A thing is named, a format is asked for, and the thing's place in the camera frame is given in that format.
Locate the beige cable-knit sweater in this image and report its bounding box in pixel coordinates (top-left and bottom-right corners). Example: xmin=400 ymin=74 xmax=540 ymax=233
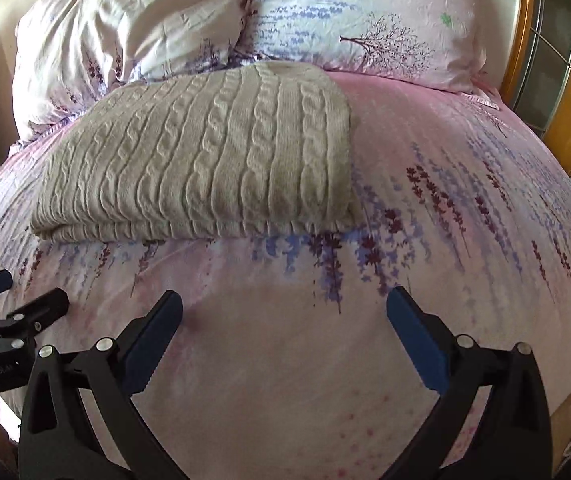
xmin=30 ymin=62 xmax=361 ymax=243

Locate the pink floral bed sheet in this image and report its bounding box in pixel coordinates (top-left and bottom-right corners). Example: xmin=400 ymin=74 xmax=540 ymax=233
xmin=0 ymin=74 xmax=571 ymax=479

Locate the pale pink crumpled pillow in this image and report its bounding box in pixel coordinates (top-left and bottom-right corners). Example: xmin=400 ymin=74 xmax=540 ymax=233
xmin=12 ymin=0 xmax=250 ymax=142

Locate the floral pillow with tree print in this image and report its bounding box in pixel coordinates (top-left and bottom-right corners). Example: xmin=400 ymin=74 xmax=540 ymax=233
xmin=236 ymin=0 xmax=486 ymax=96

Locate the orange wooden headboard frame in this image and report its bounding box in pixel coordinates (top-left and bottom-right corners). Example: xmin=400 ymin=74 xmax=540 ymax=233
xmin=500 ymin=0 xmax=571 ymax=174

